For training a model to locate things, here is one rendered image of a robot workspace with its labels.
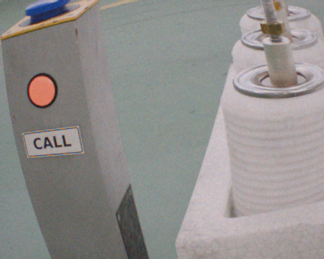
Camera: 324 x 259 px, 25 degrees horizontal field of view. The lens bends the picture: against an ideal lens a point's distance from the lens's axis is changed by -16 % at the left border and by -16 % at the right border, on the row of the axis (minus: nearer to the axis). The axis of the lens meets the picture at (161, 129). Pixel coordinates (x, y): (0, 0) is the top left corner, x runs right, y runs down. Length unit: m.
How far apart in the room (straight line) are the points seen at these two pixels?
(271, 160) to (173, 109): 0.83
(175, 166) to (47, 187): 0.52
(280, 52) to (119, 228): 0.19
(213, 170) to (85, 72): 0.11
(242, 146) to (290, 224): 0.07
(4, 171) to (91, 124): 0.65
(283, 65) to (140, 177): 0.60
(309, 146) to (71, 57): 0.18
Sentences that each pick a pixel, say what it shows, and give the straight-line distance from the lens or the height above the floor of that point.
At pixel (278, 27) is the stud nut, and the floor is 0.29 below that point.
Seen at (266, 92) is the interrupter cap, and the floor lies 0.25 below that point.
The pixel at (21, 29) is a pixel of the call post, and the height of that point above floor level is 0.31.
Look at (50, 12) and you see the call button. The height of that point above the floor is 0.32.
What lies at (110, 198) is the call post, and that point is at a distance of 0.59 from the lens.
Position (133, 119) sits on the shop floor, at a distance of 1.31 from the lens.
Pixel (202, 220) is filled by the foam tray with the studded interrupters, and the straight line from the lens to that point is 0.52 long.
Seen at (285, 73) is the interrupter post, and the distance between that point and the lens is 0.52.
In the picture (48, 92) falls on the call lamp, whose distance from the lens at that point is 0.57.
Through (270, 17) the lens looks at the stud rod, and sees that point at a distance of 0.52.
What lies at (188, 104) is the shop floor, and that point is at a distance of 1.33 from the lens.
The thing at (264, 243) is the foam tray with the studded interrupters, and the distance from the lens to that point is 0.49.
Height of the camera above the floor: 0.41
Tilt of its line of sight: 19 degrees down
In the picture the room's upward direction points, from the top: 10 degrees counter-clockwise
